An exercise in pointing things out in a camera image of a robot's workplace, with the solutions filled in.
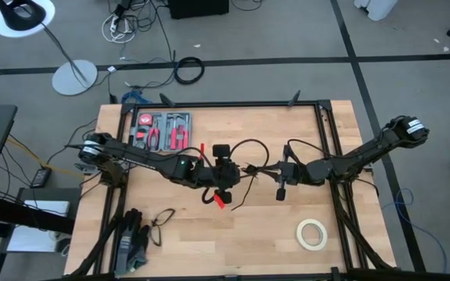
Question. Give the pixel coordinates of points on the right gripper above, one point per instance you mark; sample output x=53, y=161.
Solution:
x=293, y=173

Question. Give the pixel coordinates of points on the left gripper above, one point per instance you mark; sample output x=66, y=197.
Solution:
x=219, y=173

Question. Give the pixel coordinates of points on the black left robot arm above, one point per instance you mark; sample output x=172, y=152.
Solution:
x=147, y=160

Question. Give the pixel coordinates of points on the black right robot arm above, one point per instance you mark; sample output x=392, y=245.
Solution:
x=365, y=152

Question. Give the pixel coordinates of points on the masking tape roll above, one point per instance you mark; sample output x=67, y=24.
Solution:
x=300, y=234

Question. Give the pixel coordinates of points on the grey tool case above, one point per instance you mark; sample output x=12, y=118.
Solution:
x=164, y=117

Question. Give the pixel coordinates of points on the small red tool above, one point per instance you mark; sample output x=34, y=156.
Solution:
x=141, y=135

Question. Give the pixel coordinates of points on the red tape measure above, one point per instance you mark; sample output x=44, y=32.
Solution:
x=145, y=119

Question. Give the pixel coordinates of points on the black grey work glove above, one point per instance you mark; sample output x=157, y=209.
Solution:
x=141, y=253
x=125, y=246

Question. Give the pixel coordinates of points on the black floor box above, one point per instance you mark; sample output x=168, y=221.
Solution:
x=197, y=8

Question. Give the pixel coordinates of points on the white plastic object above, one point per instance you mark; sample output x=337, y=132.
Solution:
x=377, y=8

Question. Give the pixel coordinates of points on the grey disc floor stand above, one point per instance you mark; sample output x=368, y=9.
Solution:
x=74, y=78

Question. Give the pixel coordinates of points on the white sheet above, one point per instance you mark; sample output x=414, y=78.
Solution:
x=45, y=207

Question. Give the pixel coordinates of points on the black power adapter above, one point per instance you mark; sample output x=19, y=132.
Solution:
x=40, y=177

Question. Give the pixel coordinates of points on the black support beam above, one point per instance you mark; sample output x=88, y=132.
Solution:
x=22, y=214

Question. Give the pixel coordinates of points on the black frame bracket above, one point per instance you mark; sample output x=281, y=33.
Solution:
x=167, y=100
x=295, y=97

